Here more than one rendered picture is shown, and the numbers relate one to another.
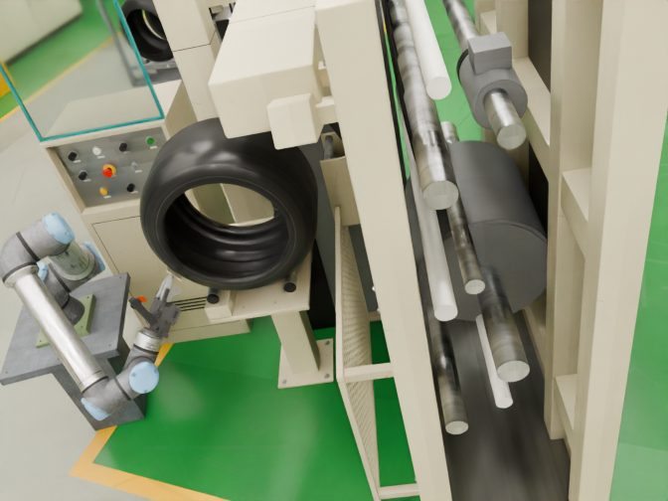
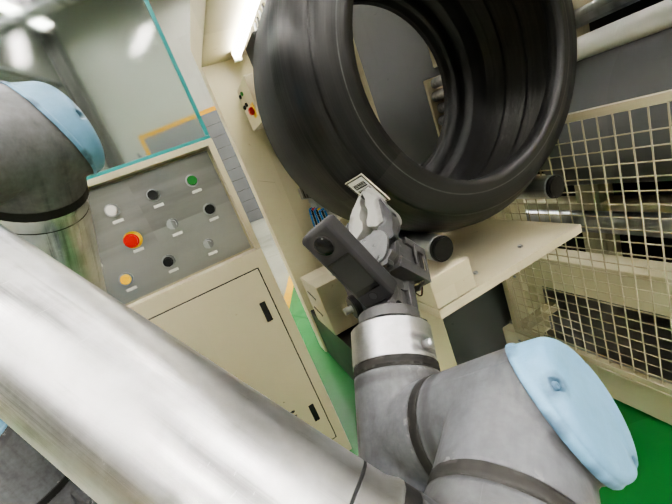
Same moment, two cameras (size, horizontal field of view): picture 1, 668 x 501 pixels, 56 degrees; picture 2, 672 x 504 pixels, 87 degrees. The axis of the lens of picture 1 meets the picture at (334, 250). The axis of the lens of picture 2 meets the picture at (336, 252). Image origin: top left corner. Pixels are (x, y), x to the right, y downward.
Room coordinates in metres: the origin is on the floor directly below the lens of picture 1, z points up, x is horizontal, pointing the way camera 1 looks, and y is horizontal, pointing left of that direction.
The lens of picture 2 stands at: (1.29, 0.85, 1.12)
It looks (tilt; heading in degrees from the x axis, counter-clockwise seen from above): 16 degrees down; 333
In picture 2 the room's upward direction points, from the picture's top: 21 degrees counter-clockwise
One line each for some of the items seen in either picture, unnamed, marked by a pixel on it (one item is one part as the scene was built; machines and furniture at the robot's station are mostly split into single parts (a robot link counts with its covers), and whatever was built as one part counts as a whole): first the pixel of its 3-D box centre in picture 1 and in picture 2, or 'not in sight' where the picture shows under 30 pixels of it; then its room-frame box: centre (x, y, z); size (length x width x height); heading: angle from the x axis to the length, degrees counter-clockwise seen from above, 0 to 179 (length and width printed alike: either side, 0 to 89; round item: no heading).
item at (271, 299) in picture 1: (262, 280); (451, 253); (1.85, 0.29, 0.80); 0.37 x 0.36 x 0.02; 81
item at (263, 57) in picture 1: (275, 52); not in sight; (1.68, 0.02, 1.71); 0.61 x 0.25 x 0.15; 171
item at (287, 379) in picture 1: (305, 362); not in sight; (2.11, 0.27, 0.01); 0.27 x 0.27 x 0.02; 81
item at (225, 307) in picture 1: (225, 278); (397, 265); (1.88, 0.43, 0.84); 0.36 x 0.09 x 0.06; 171
